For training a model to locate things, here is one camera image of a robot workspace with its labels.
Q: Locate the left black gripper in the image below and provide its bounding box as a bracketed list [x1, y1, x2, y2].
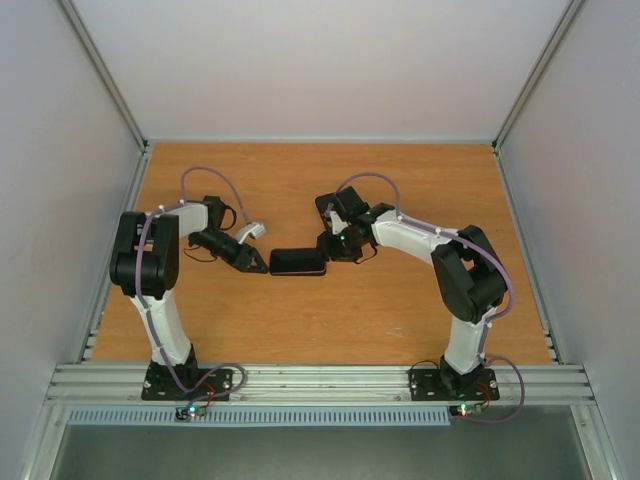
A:
[192, 230, 271, 274]

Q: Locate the black phone case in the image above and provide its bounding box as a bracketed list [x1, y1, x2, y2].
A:
[315, 192, 340, 230]
[268, 246, 328, 277]

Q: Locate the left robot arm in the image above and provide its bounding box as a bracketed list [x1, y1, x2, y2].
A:
[109, 196, 269, 398]

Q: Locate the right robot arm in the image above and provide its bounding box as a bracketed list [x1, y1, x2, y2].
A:
[315, 187, 510, 397]

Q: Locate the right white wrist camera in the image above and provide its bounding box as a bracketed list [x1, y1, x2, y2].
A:
[322, 203, 348, 235]

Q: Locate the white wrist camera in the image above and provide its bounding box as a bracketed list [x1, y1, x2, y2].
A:
[235, 222, 267, 244]
[322, 203, 348, 235]

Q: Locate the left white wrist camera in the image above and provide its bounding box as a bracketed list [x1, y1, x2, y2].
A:
[235, 222, 267, 244]

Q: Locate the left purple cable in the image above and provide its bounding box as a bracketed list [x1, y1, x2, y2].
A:
[137, 166, 247, 401]

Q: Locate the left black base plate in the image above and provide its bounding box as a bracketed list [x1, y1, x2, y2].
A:
[141, 368, 240, 402]

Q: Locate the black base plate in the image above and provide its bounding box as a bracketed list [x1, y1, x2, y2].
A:
[141, 368, 240, 402]
[408, 364, 500, 401]

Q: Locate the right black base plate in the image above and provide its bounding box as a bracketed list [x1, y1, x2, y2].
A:
[408, 364, 500, 401]

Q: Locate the aluminium front rail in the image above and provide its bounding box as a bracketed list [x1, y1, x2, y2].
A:
[45, 362, 595, 406]

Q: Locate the grey slotted cable duct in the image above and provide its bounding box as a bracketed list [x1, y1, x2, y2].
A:
[67, 406, 450, 428]

